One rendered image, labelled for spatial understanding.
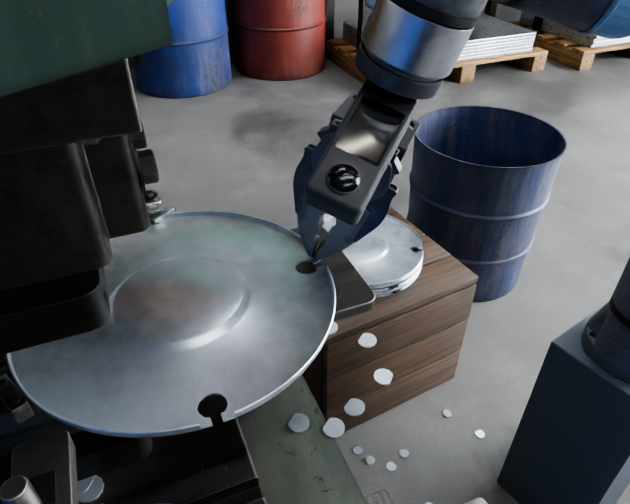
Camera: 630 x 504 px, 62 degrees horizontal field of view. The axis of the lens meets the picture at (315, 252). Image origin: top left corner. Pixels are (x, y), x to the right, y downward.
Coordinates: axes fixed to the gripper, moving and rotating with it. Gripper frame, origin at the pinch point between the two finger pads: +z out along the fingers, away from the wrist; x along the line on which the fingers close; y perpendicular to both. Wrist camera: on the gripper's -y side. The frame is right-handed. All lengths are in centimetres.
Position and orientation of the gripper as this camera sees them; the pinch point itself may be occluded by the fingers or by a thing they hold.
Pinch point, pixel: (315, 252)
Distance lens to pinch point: 52.5
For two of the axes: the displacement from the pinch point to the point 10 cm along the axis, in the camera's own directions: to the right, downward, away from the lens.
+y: 3.5, -5.6, 7.5
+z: -3.0, 6.9, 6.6
